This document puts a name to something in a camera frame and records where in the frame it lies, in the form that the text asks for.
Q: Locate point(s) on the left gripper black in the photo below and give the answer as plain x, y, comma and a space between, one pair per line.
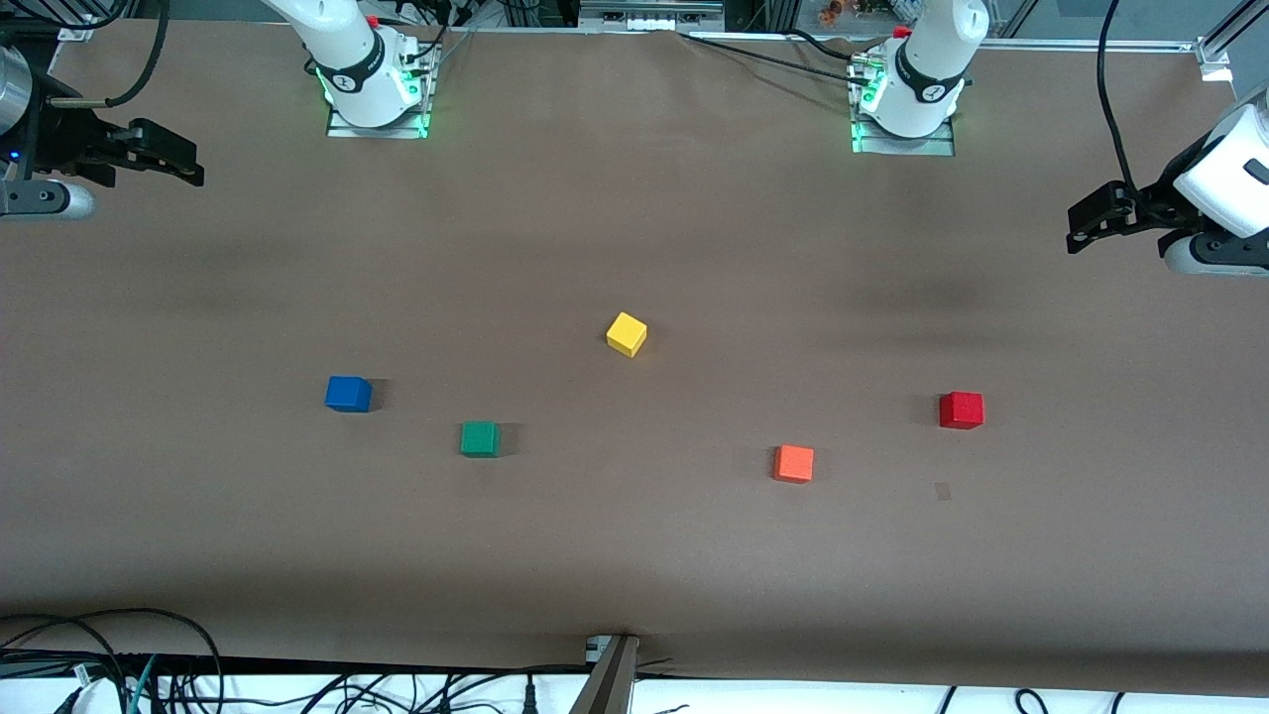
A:
1148, 206

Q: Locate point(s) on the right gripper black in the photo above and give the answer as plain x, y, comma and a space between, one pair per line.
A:
61, 141

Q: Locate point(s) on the red cube block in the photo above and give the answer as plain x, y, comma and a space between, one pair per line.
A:
962, 411

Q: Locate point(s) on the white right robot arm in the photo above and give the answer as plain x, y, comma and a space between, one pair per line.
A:
357, 69

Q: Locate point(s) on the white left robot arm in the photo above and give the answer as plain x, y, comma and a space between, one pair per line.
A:
927, 89

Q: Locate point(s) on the blue cube block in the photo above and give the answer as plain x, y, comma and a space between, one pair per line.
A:
347, 395

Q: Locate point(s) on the orange cube block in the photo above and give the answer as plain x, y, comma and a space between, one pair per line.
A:
793, 464

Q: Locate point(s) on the green cube block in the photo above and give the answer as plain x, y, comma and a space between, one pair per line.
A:
480, 439

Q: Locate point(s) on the yellow cube block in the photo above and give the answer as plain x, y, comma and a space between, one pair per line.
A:
627, 335

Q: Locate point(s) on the grey socket strip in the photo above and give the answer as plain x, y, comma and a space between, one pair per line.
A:
649, 15

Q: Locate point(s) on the table cover sheet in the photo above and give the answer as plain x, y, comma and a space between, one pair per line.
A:
634, 545

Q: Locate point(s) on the black power plug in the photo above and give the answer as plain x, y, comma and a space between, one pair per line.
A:
530, 694

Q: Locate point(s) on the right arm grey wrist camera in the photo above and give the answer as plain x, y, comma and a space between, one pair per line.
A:
50, 201

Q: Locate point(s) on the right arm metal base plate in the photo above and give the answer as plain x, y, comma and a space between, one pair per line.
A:
377, 132

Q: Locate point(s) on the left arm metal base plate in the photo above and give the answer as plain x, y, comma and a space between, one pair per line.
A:
907, 147

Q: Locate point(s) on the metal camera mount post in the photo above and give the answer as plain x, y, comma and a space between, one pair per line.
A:
610, 684

